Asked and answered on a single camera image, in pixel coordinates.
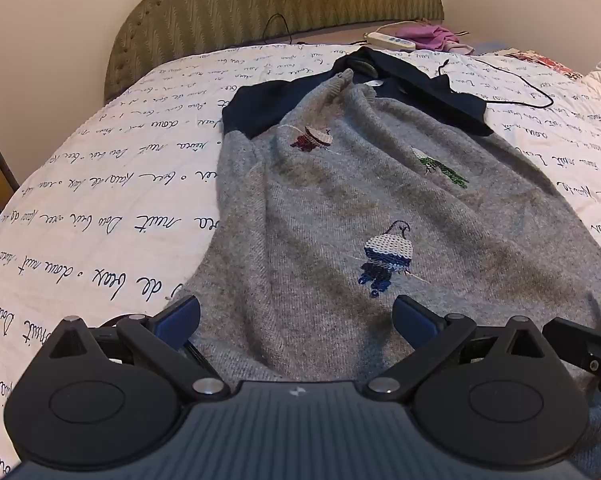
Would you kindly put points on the grey knit sweater navy sleeves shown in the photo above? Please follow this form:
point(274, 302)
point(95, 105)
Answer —
point(320, 200)

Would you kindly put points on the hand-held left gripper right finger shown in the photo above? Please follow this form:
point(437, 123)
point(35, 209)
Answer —
point(415, 320)

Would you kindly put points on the red patterned cloth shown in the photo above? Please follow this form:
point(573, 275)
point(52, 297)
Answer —
point(545, 62)

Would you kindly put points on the green upholstered headboard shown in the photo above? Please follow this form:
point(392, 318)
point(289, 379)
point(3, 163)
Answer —
point(230, 5)

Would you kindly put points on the white power strip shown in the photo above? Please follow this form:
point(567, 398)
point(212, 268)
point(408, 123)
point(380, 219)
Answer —
point(388, 40)

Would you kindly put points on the purple cloth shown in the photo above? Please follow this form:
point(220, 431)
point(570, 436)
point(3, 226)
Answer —
point(433, 35)

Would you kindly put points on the white printed bed sheet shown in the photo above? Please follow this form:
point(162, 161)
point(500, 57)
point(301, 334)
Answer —
point(105, 185)

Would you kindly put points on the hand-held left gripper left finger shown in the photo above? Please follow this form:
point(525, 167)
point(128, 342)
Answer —
point(178, 317)

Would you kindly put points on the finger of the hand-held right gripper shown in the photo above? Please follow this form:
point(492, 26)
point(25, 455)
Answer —
point(575, 342)

